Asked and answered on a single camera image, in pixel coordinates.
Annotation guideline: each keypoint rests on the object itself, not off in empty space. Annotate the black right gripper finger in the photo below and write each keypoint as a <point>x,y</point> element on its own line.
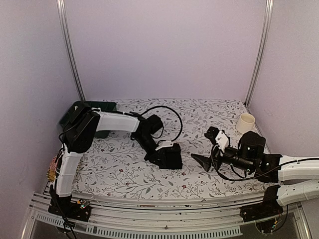
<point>206,164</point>
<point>200,158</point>

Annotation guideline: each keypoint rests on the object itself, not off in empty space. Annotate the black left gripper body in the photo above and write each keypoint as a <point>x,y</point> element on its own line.
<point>158,155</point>

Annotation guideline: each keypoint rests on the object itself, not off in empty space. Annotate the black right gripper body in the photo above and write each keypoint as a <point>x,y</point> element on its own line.
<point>215,156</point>

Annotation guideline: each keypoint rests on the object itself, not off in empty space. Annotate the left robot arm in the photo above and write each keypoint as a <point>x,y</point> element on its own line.
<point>79,131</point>

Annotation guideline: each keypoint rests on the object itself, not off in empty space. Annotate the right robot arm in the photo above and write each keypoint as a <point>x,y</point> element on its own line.
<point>294,179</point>

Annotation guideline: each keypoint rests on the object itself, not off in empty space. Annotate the cream plastic cup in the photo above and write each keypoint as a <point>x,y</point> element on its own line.
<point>245,123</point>

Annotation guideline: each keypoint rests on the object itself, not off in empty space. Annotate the floral patterned table mat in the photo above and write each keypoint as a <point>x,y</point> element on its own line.
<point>115,166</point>

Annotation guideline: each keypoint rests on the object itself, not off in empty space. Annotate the dark green divided tray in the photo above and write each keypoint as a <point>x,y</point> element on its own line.
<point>104,107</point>

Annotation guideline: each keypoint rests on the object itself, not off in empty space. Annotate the red patterned bowl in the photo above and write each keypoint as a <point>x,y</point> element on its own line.
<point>53,164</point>

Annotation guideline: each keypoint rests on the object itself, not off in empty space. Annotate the woven bamboo mat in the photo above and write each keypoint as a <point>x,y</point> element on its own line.
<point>50,176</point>

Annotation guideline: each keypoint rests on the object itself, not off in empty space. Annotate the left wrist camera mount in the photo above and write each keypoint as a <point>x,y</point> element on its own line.
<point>164,144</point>

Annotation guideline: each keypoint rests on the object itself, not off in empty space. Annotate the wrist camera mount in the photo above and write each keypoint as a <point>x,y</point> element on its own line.
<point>217,138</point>
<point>164,144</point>

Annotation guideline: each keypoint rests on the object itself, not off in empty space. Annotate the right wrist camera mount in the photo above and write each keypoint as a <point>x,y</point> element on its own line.
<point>217,138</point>

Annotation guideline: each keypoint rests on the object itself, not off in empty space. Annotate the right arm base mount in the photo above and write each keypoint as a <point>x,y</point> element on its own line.
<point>260,210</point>

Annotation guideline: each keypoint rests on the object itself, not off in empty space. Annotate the front aluminium rail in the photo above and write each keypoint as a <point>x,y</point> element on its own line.
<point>121,218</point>

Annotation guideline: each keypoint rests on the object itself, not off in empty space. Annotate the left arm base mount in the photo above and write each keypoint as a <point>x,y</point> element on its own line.
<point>71,210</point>

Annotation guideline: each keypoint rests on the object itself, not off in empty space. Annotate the right aluminium frame post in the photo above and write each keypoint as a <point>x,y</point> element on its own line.
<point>262,45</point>

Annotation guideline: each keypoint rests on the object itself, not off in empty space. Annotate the aluminium frame post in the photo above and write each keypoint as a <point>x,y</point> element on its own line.
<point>69,49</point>
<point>262,45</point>

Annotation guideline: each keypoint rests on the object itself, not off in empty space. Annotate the left aluminium frame post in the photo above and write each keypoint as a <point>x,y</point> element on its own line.
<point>69,49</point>

